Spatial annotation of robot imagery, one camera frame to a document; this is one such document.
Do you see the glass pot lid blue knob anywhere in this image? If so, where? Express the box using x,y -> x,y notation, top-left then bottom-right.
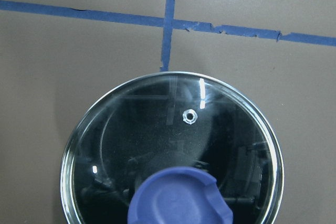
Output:
60,72 -> 284,223

